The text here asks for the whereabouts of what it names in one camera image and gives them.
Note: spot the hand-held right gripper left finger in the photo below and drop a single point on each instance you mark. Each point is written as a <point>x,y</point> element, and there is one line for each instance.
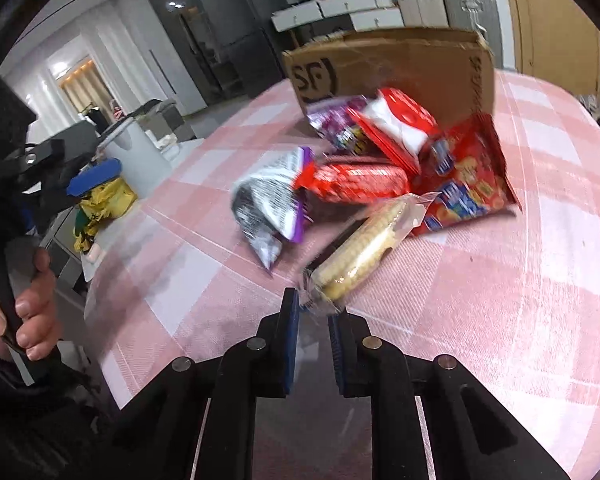
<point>290,345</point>

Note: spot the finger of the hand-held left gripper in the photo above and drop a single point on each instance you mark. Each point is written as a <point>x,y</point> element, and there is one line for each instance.
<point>95,177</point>

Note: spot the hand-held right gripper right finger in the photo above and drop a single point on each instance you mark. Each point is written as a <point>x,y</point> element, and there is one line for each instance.
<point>337,355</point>

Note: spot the clear biscuit pack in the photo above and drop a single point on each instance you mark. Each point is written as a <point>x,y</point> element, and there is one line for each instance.
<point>360,250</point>

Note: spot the grey and purple snack packet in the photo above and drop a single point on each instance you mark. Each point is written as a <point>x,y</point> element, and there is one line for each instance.
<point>265,200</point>

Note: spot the red shiny snack packet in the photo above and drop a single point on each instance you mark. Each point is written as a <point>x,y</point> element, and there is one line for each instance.
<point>360,180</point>

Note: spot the red biscuit packet blue print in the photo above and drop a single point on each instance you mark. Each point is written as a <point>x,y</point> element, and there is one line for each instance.
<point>470,180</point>

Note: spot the red and white snack packet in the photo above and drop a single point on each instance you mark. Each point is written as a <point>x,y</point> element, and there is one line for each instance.
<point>400,120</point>

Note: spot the brown cardboard box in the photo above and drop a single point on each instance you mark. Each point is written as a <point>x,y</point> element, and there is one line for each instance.
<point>405,65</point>

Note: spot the person's left hand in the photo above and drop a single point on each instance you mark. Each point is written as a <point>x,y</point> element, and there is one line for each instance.
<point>42,310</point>

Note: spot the yellow bag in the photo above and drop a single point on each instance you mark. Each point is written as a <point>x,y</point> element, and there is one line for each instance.
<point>105,200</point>

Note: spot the beige curtain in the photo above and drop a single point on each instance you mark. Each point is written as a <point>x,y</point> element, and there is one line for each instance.
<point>87,85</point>

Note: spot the pink checked tablecloth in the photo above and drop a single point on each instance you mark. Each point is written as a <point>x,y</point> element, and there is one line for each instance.
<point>480,310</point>

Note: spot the dark glass door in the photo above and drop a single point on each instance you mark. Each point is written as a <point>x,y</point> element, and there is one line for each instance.
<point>180,50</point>

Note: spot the grey fridge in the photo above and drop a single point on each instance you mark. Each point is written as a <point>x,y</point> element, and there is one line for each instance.
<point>230,20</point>

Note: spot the white desk with drawers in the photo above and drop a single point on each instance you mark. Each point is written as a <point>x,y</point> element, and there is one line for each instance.
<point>340,7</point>

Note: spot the beige suitcase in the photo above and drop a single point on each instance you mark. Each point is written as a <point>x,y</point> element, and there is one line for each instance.
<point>420,2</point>

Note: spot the silver suitcase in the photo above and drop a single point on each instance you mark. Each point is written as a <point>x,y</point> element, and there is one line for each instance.
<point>472,15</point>

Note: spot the wooden door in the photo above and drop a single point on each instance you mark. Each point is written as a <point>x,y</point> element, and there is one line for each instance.
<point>555,25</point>

